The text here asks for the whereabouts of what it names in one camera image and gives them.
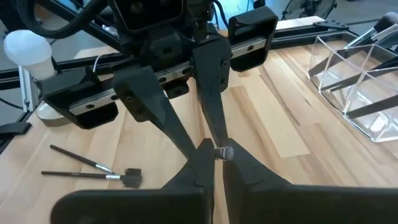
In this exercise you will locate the large powder makeup brush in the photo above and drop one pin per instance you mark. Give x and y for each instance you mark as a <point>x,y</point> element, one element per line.
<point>387,21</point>

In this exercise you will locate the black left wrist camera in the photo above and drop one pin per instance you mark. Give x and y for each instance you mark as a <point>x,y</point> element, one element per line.
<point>149,14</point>

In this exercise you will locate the black flat bracket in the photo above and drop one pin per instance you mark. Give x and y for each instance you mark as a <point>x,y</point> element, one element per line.
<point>12,129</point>
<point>329,24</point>

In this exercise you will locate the black table edge rail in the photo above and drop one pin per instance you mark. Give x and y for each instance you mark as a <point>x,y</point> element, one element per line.
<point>295,34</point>

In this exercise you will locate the white round bulb lamp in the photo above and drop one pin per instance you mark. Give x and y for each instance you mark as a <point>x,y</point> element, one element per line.
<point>28,49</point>

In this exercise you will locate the small black makeup brush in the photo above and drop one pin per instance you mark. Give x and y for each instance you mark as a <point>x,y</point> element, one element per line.
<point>345,81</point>

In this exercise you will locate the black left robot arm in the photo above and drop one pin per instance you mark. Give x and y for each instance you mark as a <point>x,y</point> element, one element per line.
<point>200,9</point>

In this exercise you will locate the black fan makeup brush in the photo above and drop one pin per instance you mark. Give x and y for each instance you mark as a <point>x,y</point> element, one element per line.
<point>130,180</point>

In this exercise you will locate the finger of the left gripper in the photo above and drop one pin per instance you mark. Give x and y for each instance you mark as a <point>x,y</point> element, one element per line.
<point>211,68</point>
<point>146,96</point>

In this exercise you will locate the thin black makeup brush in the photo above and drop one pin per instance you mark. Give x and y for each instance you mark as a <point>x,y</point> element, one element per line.
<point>77,157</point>

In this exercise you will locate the clear acrylic brush organizer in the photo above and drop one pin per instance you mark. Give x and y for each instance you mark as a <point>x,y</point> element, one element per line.
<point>329,53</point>

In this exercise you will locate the silver aluminium post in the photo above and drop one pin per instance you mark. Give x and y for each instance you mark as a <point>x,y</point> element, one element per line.
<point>26,90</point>

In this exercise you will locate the black brush silver ferrule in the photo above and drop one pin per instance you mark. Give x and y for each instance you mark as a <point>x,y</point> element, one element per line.
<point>225,153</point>

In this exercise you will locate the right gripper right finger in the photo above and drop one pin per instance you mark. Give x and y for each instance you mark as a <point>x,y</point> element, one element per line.
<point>295,205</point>

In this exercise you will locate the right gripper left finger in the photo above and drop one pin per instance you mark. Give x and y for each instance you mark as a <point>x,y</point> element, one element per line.
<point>140,208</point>

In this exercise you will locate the black floor fan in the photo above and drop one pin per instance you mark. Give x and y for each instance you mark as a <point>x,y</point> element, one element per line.
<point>298,9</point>

